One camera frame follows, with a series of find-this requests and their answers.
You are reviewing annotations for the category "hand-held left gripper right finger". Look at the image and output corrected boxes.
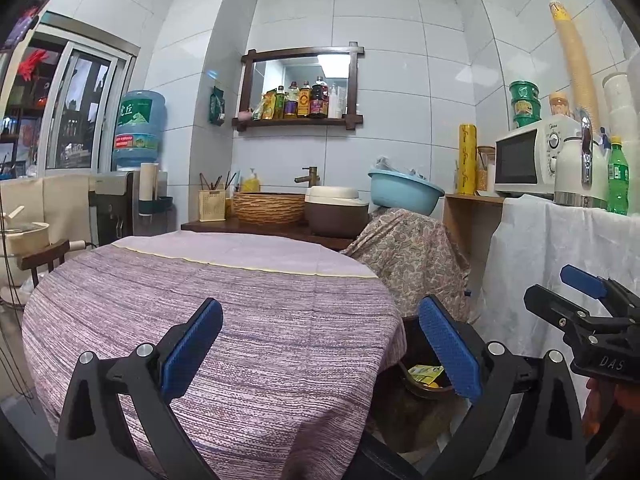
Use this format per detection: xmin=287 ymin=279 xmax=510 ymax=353
xmin=417 ymin=295 xmax=587 ymax=480

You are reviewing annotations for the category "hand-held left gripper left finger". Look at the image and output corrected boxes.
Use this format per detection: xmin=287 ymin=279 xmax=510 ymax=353
xmin=56 ymin=297 xmax=224 ymax=480

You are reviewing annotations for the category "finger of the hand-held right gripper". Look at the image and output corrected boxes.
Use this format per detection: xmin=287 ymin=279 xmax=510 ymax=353
xmin=560 ymin=264 xmax=640 ymax=307
xmin=524 ymin=284 xmax=602 ymax=337

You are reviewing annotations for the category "dark brown trash bin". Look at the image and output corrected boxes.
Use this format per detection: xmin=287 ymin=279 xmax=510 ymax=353
xmin=372 ymin=314 xmax=501 ymax=455

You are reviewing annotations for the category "person's right hand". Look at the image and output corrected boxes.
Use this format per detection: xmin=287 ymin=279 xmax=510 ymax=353
xmin=582 ymin=376 xmax=640 ymax=441

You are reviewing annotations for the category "white cloth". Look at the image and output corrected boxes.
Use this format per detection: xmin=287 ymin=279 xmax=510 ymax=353
xmin=470 ymin=194 xmax=640 ymax=351

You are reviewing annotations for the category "purple striped tablecloth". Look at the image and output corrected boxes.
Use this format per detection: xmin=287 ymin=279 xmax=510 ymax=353
xmin=22 ymin=234 xmax=408 ymax=480

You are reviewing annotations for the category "floral cloth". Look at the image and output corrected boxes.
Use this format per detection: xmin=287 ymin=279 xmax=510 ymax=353
xmin=340 ymin=207 xmax=474 ymax=324

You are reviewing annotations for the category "green soda bottle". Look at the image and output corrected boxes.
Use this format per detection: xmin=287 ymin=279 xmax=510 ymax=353
xmin=606 ymin=136 xmax=630 ymax=216

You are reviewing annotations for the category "white electric kettle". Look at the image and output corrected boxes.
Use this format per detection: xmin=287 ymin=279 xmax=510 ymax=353
xmin=553 ymin=108 xmax=610 ymax=209

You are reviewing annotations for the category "wooden cabinet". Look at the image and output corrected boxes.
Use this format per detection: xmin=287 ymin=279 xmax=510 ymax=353
xmin=442 ymin=192 xmax=506 ymax=283

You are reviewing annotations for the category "wooden counter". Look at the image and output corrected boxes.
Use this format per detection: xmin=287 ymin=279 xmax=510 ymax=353
xmin=181 ymin=219 xmax=357 ymax=252

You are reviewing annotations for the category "white microwave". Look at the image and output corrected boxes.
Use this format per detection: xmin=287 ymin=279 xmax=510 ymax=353
xmin=494 ymin=117 xmax=583 ymax=200

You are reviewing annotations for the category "beige chopstick holder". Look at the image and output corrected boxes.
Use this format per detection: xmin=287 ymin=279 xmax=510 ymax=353
xmin=197 ymin=171 xmax=239 ymax=222

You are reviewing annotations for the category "glass jar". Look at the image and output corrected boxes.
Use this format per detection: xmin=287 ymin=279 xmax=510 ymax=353
xmin=476 ymin=146 xmax=497 ymax=192

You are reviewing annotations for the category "dark green cup holder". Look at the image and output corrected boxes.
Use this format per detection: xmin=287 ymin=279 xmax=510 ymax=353
xmin=137 ymin=195 xmax=174 ymax=221

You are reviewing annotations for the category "light blue basin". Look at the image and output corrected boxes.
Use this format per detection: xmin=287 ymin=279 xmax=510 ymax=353
xmin=368 ymin=169 xmax=446 ymax=216

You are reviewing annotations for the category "wicker basket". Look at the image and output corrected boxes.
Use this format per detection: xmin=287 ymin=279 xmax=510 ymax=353
xmin=232 ymin=191 xmax=307 ymax=225

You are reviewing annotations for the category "water dispenser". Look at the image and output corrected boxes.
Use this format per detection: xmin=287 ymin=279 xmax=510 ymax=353
xmin=90 ymin=170 xmax=142 ymax=249

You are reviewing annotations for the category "yellow wrap roll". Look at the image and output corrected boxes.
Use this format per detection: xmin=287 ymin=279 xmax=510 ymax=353
xmin=457 ymin=122 xmax=479 ymax=196

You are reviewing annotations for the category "white paper cup stack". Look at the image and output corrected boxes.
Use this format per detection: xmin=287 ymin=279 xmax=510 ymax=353
xmin=139 ymin=162 xmax=160 ymax=216

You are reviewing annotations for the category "dark wooden chair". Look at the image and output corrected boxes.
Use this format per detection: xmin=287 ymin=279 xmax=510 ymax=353
xmin=17 ymin=239 xmax=71 ymax=287

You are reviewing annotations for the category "brown and cream rice cooker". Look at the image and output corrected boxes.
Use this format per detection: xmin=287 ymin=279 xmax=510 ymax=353
xmin=305 ymin=186 xmax=370 ymax=239

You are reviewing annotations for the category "orange lid jar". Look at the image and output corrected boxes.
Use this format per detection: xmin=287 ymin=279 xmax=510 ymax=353
xmin=548 ymin=91 xmax=572 ymax=119

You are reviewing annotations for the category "green noodle cup stack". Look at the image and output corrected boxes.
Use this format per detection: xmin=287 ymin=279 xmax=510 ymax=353
xmin=509 ymin=80 xmax=542 ymax=129

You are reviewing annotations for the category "grey plastic bag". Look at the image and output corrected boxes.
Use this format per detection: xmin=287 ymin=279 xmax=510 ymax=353
xmin=375 ymin=156 xmax=427 ymax=181

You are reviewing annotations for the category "beige cloth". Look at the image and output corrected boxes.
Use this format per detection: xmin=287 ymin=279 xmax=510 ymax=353
xmin=0 ymin=175 xmax=96 ymax=251

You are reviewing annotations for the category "cream cooking pot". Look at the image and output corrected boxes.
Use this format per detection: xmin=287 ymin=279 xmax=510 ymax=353
xmin=0 ymin=205 xmax=87 ymax=272

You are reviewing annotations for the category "yellow paper cup stack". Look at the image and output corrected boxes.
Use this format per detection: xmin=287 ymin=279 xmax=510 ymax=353
xmin=549 ymin=1 xmax=602 ymax=131

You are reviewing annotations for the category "blue water jug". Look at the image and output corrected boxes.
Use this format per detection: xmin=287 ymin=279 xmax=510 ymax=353
xmin=112 ymin=90 xmax=167 ymax=171

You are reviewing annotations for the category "green hanging packet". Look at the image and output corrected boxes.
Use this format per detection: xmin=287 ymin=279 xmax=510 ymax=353
xmin=208 ymin=86 xmax=227 ymax=126

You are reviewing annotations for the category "yellow green seasoning packet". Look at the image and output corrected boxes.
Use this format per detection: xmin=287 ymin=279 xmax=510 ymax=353
xmin=252 ymin=90 xmax=277 ymax=121

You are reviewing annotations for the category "wooden framed mirror shelf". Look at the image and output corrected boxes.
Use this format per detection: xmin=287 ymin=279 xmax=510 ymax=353
xmin=232 ymin=41 xmax=365 ymax=132

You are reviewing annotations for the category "purple label bottle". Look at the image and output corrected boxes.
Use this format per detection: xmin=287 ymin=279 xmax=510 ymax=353
xmin=284 ymin=81 xmax=301 ymax=119

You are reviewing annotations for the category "sliding window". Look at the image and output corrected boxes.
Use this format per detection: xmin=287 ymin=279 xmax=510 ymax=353
xmin=0 ymin=12 xmax=141 ymax=181

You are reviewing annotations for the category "white bottle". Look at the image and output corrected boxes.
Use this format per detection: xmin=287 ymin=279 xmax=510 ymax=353
xmin=327 ymin=83 xmax=347 ymax=119

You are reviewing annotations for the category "dark soy sauce bottle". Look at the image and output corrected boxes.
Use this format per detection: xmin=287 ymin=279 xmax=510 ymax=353
xmin=309 ymin=76 xmax=329 ymax=119

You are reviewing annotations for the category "red paper decoration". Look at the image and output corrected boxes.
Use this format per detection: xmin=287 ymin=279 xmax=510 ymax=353
xmin=20 ymin=49 xmax=49 ymax=82

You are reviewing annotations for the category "smartphone on holder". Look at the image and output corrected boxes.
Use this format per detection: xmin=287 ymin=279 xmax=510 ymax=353
xmin=0 ymin=0 xmax=55 ymax=52

